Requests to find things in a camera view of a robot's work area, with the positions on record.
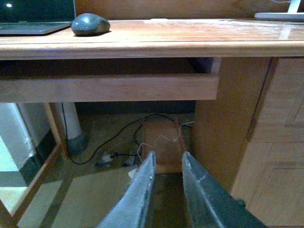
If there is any wooden desk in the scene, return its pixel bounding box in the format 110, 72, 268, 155
0, 19, 304, 228

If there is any white thin cable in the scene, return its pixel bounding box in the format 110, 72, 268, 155
137, 121, 195, 164

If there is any white power adapter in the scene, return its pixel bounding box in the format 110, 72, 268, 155
128, 168, 138, 179

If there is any black floor cable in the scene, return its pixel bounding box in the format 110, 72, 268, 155
62, 102, 193, 165

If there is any wooden cabinet door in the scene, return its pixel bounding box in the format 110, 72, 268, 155
246, 57, 304, 143

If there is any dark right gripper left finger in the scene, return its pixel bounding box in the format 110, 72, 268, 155
97, 151, 156, 228

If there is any wooden pull-out keyboard tray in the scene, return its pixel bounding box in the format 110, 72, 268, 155
0, 74, 219, 103

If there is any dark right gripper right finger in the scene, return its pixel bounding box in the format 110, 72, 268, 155
182, 152, 266, 228

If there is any silver laptop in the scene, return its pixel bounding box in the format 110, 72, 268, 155
0, 0, 76, 35

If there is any dark grey computer mouse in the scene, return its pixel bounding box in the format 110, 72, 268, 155
71, 13, 111, 37

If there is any white plug on floor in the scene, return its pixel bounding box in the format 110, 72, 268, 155
102, 154, 112, 163

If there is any white monitor stand base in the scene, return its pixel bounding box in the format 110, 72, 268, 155
254, 0, 304, 22

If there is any white pipe with grey base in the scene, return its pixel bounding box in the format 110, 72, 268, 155
55, 102, 88, 157

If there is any wooden floor stand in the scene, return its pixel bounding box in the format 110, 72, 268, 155
142, 120, 187, 173

